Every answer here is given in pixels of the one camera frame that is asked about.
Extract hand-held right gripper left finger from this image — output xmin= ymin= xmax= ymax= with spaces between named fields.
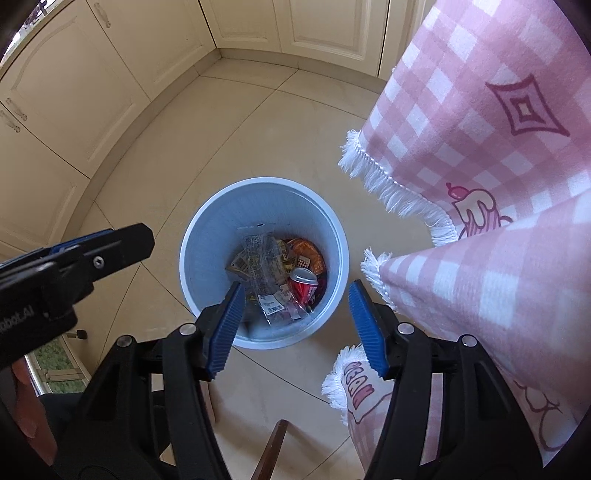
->
xmin=53 ymin=281 xmax=247 ymax=480

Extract red soda can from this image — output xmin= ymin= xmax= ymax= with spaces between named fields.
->
xmin=288 ymin=267 xmax=320 ymax=305

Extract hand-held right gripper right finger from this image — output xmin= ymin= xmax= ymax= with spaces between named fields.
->
xmin=347 ymin=279 xmax=543 ymax=480

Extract cream lower cabinets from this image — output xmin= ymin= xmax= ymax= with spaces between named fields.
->
xmin=0 ymin=0 xmax=428 ymax=259

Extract person's left hand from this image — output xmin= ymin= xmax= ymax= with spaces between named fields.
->
xmin=10 ymin=359 xmax=55 ymax=464

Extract green mat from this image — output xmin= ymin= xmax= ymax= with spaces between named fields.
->
xmin=28 ymin=342 xmax=90 ymax=393

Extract gold foil wrapper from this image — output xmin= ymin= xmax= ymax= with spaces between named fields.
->
xmin=225 ymin=249 xmax=254 ymax=280

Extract clear plastic bag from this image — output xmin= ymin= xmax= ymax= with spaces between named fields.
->
xmin=238 ymin=223 xmax=296 ymax=324

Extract blue plastic waste bin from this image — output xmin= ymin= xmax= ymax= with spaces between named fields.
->
xmin=179 ymin=178 xmax=349 ymax=349

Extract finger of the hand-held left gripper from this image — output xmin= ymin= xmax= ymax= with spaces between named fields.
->
xmin=0 ymin=229 xmax=116 ymax=276
xmin=44 ymin=223 xmax=155 ymax=296

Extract orange magenta snack bag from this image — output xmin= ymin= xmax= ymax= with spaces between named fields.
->
xmin=284 ymin=237 xmax=328 ymax=278

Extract dark wooden chair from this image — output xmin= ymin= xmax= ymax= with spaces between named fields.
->
xmin=252 ymin=419 xmax=291 ymax=480

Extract pink checked tablecloth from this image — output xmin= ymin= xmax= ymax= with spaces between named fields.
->
xmin=322 ymin=0 xmax=591 ymax=480

